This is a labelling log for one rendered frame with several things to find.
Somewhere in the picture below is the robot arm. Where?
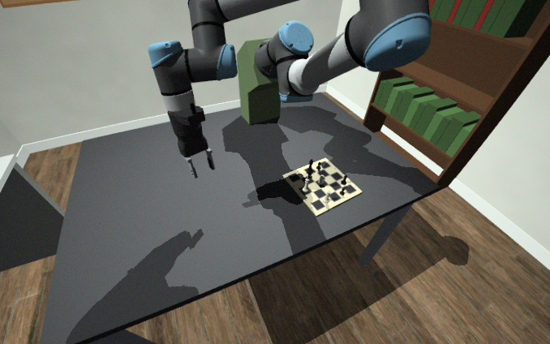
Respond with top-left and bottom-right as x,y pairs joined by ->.
148,0 -> 432,102

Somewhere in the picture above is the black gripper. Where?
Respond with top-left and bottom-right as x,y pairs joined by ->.
162,90 -> 215,178

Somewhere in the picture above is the cream and black chessboard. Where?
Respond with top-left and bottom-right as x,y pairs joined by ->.
282,158 -> 362,217

